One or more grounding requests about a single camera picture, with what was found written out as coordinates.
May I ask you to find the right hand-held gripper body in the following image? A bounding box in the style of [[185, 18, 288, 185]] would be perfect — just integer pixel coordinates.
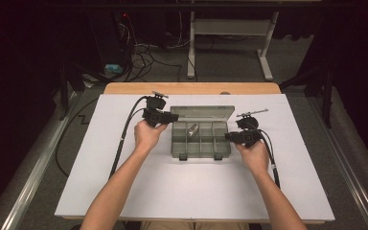
[[236, 108, 269, 149]]

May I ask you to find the person's left hand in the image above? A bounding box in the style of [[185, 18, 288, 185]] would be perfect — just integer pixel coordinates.
[[133, 119, 169, 153]]

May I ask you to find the black metal stand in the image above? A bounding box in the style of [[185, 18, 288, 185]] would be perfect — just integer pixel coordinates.
[[57, 60, 87, 121], [281, 60, 337, 128]]

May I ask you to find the clear oval contact lens case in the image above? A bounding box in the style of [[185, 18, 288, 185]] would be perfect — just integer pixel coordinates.
[[186, 123, 200, 138]]

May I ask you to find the small teal object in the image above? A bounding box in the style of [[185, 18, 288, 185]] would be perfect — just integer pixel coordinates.
[[104, 63, 123, 74]]

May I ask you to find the tangle of floor cables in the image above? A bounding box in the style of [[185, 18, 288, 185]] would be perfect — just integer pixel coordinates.
[[118, 12, 186, 82]]

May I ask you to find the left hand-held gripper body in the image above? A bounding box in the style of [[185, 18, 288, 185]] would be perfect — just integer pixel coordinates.
[[142, 90, 170, 128]]

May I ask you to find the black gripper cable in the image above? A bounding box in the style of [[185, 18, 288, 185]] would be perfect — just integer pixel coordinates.
[[55, 95, 150, 180], [257, 128, 282, 190]]

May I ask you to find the white metal stand frame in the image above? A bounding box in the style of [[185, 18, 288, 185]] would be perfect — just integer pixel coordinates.
[[186, 11, 281, 81]]

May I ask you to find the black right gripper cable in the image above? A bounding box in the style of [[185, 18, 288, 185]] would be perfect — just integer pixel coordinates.
[[257, 128, 282, 190]]

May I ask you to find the wooden table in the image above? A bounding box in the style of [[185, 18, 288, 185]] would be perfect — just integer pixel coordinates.
[[103, 81, 282, 96]]

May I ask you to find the black computer tower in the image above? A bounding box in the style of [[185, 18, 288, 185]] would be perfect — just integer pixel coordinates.
[[89, 9, 133, 65]]

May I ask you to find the grey plastic compartment box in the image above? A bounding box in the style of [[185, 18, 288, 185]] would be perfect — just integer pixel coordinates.
[[170, 104, 237, 161]]

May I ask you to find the person's right hand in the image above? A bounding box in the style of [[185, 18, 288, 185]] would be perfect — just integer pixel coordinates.
[[234, 140, 270, 176]]

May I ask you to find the aluminium floor rail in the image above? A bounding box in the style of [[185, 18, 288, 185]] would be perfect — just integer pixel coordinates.
[[306, 95, 368, 230], [0, 92, 81, 230]]

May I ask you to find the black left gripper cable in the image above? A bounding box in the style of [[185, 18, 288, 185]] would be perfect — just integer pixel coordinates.
[[55, 95, 150, 180]]

